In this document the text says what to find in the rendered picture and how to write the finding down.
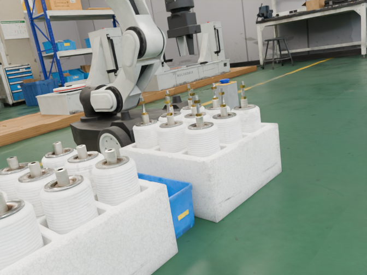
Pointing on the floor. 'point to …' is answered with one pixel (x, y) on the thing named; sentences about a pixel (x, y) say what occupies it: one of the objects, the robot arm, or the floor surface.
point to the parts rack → (58, 15)
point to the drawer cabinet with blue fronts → (17, 98)
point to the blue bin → (177, 202)
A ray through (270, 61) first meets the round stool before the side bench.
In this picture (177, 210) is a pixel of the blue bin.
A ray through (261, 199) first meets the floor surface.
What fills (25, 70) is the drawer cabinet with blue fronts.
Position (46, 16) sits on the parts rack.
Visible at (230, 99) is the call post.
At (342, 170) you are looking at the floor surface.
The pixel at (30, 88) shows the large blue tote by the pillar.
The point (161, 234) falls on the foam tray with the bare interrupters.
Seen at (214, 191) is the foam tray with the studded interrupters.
